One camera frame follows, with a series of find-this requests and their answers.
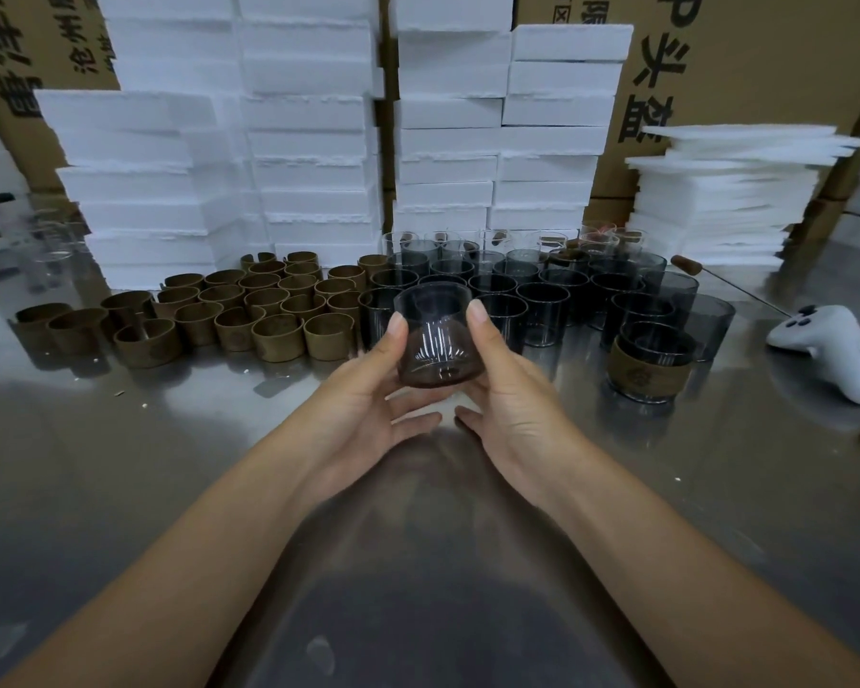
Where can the bunch of clear plastic cups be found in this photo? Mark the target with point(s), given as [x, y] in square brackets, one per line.
[57, 239]

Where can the person's right forearm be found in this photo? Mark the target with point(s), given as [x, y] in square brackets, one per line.
[702, 594]

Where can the cluster of transparent plastic cups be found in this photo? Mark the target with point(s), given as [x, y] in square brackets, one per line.
[541, 315]

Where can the white game controller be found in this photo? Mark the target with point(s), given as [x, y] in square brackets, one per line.
[838, 354]

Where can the tall stack white foam blocks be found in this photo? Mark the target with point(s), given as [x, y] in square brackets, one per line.
[244, 136]

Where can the person's right hand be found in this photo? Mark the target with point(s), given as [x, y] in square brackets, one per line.
[530, 429]

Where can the large printed cardboard box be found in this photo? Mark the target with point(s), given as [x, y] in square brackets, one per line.
[774, 57]

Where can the stack of thin foam sheets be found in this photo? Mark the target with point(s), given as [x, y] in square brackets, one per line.
[717, 200]

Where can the stepped stack white foam blocks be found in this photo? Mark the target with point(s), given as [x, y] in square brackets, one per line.
[451, 136]

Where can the person's left hand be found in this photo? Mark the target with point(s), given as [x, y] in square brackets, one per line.
[351, 422]

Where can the brown sleeve ring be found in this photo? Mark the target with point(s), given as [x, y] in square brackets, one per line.
[645, 376]

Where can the group of brown sleeve rings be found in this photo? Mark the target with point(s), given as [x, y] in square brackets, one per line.
[279, 336]

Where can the person's left forearm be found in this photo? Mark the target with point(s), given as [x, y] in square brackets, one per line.
[172, 580]

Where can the smoky transparent plastic cup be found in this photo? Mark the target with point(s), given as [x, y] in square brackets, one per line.
[437, 329]
[656, 340]

